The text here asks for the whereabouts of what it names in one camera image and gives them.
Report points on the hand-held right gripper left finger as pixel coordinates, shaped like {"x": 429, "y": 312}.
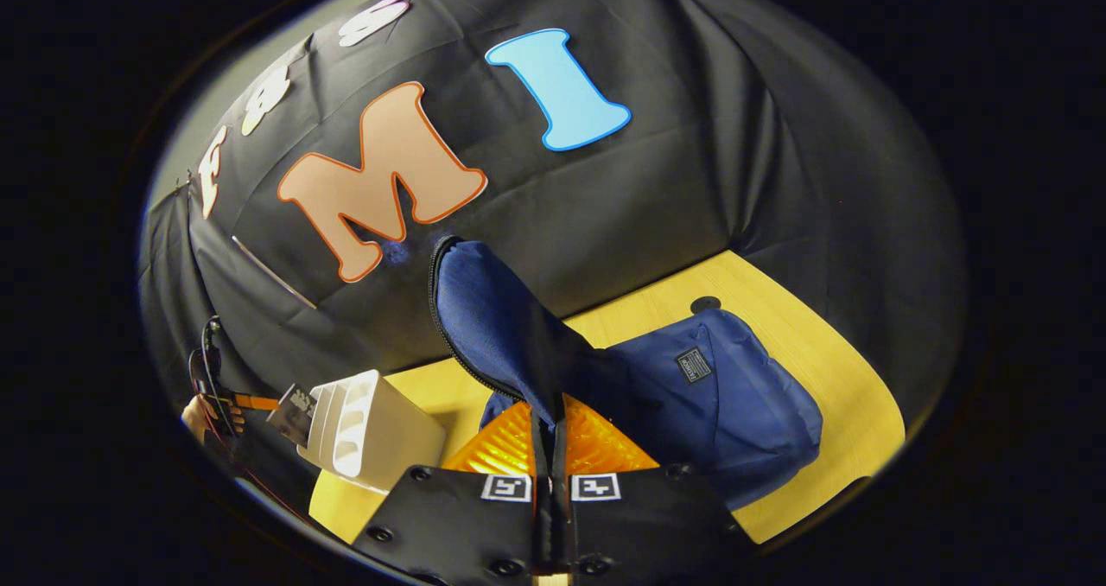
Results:
{"x": 458, "y": 525}

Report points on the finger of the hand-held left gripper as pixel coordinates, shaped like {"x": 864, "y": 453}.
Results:
{"x": 255, "y": 402}

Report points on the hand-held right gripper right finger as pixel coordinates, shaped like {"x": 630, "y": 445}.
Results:
{"x": 657, "y": 525}

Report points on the white plastic bookshelf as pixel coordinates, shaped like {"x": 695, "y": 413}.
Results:
{"x": 389, "y": 439}

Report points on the blue schoolbag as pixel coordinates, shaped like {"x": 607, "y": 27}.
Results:
{"x": 717, "y": 404}

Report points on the thin grey rod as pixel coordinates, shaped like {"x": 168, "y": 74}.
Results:
{"x": 272, "y": 272}

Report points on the black round table grommet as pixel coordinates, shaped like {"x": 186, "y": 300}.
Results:
{"x": 706, "y": 303}

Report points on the black backdrop cloth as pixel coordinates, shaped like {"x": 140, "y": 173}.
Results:
{"x": 648, "y": 197}

